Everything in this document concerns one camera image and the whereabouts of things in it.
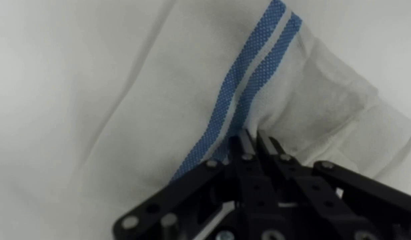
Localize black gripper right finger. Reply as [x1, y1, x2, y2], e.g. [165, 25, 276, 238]
[256, 129, 411, 240]

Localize white towel with blue stripes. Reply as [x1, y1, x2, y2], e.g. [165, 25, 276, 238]
[67, 0, 411, 240]

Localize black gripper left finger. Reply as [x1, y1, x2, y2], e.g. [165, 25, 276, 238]
[112, 128, 277, 240]

